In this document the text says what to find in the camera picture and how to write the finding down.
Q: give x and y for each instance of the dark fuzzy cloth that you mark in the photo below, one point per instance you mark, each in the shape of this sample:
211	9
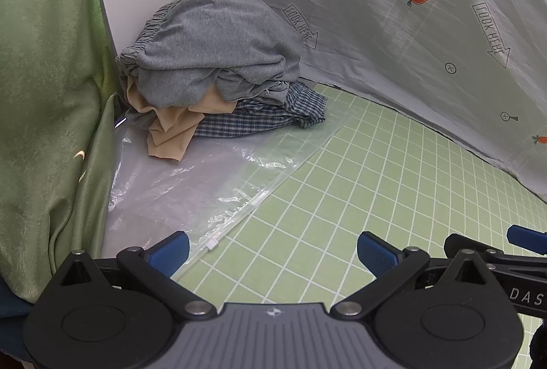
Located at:
539	347

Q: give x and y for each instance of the clear plastic zip bag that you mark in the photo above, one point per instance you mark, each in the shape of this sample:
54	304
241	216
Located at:
171	189

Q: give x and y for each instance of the blue plaid shirt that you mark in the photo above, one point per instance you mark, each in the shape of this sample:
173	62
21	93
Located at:
256	119

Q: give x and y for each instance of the grey pants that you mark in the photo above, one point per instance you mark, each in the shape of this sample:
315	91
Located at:
205	40

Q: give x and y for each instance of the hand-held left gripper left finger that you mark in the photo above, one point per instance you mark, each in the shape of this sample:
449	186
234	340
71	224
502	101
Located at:
170	254

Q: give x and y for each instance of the dark blue cloth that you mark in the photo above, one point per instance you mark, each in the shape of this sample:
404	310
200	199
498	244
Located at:
17	309

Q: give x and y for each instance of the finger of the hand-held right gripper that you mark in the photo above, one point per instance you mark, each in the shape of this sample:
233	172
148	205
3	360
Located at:
455	243
527	238

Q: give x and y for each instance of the green curtain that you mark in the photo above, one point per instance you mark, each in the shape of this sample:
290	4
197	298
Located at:
42	95

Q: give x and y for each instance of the beige garment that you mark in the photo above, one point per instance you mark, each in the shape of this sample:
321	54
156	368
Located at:
171	134

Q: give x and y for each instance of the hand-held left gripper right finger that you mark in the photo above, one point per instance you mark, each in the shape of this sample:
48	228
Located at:
376	254

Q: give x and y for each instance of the grey carrot print sheet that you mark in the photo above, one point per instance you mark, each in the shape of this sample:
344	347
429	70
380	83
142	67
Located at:
384	31

